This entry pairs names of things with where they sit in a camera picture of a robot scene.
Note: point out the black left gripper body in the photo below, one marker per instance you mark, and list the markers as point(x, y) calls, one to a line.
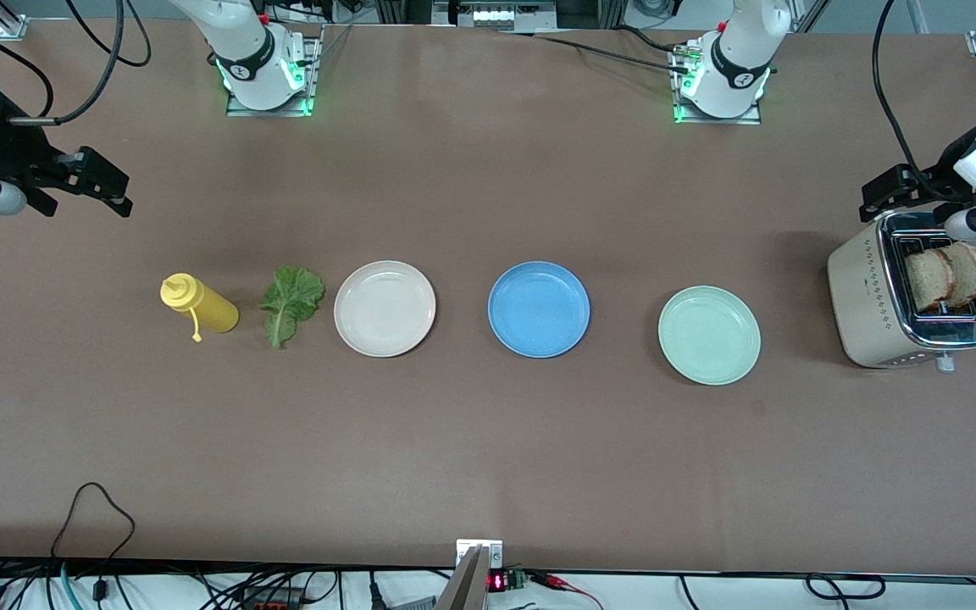
point(939, 172)

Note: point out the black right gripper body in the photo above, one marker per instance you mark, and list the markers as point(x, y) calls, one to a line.
point(3, 146)

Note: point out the toasted bread slice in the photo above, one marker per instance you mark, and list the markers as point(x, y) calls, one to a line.
point(928, 280)
point(971, 267)

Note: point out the yellow mustard squeeze bottle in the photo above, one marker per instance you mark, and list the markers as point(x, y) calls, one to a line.
point(213, 309)

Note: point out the green lettuce leaf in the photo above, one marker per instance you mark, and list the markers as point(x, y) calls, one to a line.
point(289, 301)

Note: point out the mint green round plate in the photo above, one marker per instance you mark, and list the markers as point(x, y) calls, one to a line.
point(708, 335)

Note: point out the beige round plate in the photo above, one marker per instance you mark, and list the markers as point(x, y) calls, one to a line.
point(385, 309)

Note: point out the blue round plate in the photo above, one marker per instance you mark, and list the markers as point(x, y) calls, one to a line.
point(539, 309)

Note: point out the beige chrome toaster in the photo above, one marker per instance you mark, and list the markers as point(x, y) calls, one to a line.
point(865, 296)

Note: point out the white lit device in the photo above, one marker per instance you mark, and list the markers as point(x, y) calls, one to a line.
point(496, 15)

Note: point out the red clip lead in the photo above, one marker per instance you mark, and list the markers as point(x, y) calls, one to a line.
point(560, 581)

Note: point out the red LED display module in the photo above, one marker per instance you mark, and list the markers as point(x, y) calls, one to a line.
point(498, 582)

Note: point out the gray aluminium bar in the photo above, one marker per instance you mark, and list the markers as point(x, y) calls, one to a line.
point(467, 585)

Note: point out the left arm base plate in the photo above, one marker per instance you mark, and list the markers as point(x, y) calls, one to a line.
point(742, 120)

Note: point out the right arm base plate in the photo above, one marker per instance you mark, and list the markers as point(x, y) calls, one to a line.
point(268, 112)

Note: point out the silver camera mount bracket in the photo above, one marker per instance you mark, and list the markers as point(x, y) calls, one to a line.
point(496, 555)

